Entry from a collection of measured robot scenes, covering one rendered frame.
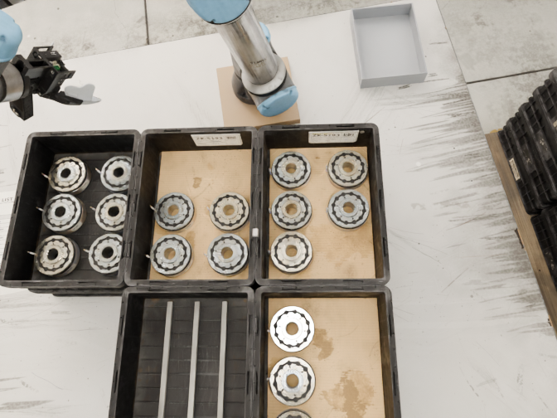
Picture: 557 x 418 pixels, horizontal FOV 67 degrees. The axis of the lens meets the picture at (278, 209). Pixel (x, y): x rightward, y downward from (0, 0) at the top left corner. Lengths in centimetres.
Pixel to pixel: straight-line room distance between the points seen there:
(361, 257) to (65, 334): 83
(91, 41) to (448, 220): 212
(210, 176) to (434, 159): 66
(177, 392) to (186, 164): 57
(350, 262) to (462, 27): 178
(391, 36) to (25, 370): 148
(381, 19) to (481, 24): 113
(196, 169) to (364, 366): 65
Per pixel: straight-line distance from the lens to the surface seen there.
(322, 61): 147
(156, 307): 111
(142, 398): 112
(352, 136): 111
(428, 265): 124
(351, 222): 106
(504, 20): 270
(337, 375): 105
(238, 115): 134
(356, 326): 105
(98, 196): 124
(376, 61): 148
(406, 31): 157
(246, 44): 96
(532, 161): 192
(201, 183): 115
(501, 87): 245
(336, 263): 106
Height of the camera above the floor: 187
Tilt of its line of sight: 72 degrees down
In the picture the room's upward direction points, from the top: 11 degrees counter-clockwise
